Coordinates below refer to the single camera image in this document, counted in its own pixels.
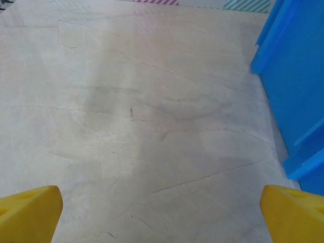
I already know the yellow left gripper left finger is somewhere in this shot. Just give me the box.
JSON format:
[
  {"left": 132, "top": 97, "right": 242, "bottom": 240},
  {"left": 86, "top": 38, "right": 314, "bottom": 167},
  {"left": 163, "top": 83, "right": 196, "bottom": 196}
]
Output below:
[{"left": 0, "top": 185, "right": 63, "bottom": 243}]

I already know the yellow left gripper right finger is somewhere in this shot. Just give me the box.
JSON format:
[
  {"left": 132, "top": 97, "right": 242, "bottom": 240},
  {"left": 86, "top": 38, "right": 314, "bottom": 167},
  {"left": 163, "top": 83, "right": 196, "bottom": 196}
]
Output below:
[{"left": 260, "top": 184, "right": 324, "bottom": 243}]

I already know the blue plastic bin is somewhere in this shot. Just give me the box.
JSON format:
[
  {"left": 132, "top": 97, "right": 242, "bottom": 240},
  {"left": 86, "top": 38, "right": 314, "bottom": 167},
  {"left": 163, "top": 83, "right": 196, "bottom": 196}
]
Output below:
[{"left": 250, "top": 0, "right": 324, "bottom": 197}]

